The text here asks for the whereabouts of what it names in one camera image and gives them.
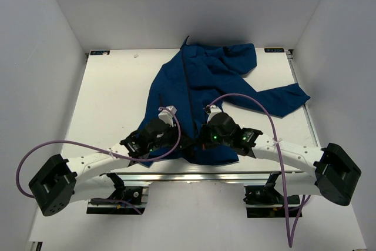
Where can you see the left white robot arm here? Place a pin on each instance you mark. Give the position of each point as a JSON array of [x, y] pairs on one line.
[[61, 181]]

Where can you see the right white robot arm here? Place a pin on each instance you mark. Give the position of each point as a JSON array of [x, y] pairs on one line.
[[328, 171]]

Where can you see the right blue table label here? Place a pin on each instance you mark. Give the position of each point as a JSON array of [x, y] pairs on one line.
[[274, 50]]

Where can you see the blue jacket with black lining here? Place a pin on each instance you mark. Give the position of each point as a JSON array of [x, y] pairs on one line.
[[199, 74]]

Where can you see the left blue table label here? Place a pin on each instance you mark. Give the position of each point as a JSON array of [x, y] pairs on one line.
[[99, 53]]

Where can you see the blue table label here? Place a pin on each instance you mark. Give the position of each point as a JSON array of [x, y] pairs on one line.
[[274, 50], [99, 53]]

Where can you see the white front panel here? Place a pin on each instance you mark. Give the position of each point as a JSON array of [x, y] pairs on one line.
[[178, 216]]

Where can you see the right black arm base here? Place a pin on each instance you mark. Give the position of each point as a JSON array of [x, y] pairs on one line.
[[263, 201]]

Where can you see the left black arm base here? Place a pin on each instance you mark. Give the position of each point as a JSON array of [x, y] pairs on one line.
[[123, 198]]

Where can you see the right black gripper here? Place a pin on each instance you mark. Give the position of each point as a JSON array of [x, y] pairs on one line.
[[206, 129]]

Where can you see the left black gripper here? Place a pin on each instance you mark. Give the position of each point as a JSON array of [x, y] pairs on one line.
[[174, 134]]

